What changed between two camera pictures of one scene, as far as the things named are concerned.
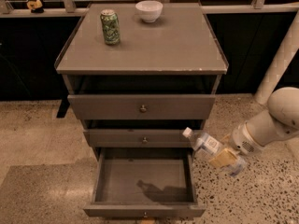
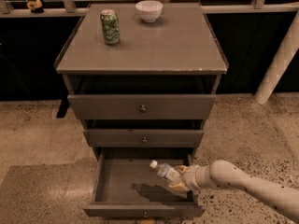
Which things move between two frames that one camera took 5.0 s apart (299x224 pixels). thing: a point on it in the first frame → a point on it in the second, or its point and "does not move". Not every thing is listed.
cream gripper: [241, 141] → [191, 176]
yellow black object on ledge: [35, 7] does not move
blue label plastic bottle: [206, 147] → [166, 172]
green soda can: [110, 25] does not move
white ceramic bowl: [149, 10] does not move
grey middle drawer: [137, 138] does not move
